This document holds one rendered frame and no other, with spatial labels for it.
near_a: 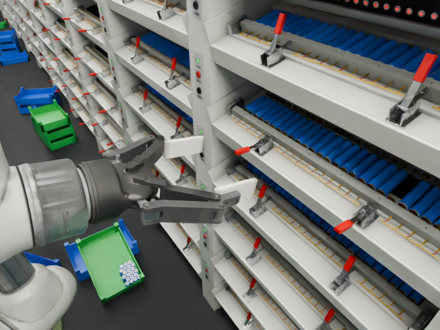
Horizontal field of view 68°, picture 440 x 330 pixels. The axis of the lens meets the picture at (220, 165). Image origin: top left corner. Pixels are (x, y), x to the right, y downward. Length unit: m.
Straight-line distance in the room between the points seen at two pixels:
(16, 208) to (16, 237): 0.03
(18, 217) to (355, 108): 0.45
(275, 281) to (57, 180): 0.75
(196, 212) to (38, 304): 0.83
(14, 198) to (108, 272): 1.34
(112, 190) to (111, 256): 1.33
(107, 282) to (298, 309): 0.97
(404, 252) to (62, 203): 0.50
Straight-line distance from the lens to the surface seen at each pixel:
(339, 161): 0.69
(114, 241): 1.73
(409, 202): 0.65
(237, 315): 1.40
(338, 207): 0.65
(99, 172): 0.39
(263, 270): 1.02
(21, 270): 1.12
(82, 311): 1.67
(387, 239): 0.62
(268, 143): 0.74
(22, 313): 1.16
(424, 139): 0.50
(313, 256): 0.81
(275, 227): 0.86
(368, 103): 0.55
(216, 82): 0.83
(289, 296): 0.98
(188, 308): 1.57
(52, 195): 0.37
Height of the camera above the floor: 1.36
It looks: 37 degrees down
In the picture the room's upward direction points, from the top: straight up
